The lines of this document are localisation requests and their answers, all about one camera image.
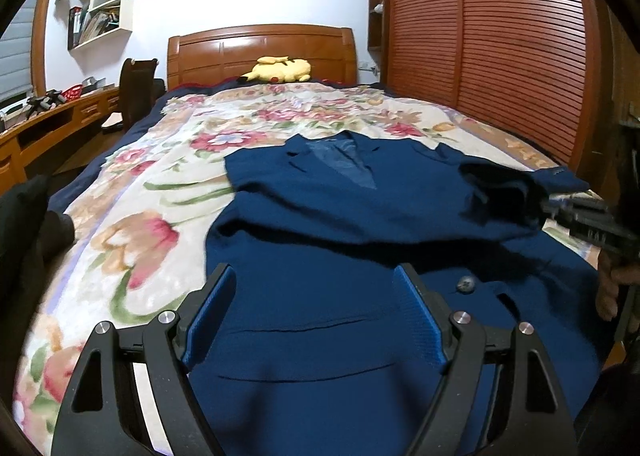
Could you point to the wooden desk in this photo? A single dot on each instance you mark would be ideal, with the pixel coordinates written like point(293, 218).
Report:
point(50, 125)

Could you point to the dark wooden chair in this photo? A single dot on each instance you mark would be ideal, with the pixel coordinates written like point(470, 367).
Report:
point(135, 90)

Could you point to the wooden bed headboard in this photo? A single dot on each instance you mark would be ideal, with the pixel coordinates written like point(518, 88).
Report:
point(260, 48)

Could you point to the floral blanket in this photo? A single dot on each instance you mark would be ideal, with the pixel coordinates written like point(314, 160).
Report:
point(150, 186)

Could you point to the yellow plush toy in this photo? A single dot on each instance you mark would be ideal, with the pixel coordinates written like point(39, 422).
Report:
point(280, 69)

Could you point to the grey window blinds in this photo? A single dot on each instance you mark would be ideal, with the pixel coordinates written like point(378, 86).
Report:
point(17, 55)

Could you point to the blue suit jacket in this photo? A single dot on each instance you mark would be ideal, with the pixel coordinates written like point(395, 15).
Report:
point(325, 216)

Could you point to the dark cloth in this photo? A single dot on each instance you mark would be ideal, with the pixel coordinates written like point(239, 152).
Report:
point(30, 231)

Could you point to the black tripod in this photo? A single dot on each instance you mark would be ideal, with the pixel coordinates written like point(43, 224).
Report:
point(45, 101)

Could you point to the white wall shelf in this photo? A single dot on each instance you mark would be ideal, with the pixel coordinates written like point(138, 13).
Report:
point(107, 0)

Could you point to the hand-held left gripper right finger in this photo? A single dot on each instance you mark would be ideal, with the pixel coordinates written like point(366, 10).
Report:
point(421, 317)

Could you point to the wooden slatted wardrobe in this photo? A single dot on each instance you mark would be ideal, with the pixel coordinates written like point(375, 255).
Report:
point(500, 35)

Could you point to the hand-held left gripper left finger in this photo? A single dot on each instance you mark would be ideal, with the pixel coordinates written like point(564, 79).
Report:
point(210, 317)

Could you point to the navy bed sheet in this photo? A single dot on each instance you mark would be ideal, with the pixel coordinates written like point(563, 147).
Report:
point(147, 118)

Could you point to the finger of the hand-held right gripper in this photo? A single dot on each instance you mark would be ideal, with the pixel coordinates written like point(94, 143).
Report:
point(595, 231)
point(580, 202)

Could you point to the wall socket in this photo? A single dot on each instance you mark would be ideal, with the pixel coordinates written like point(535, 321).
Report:
point(367, 67)

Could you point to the person's right hand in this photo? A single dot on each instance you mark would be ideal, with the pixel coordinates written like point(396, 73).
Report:
point(607, 288)

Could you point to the red basket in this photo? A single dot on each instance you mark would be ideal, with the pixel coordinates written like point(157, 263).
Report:
point(73, 92)

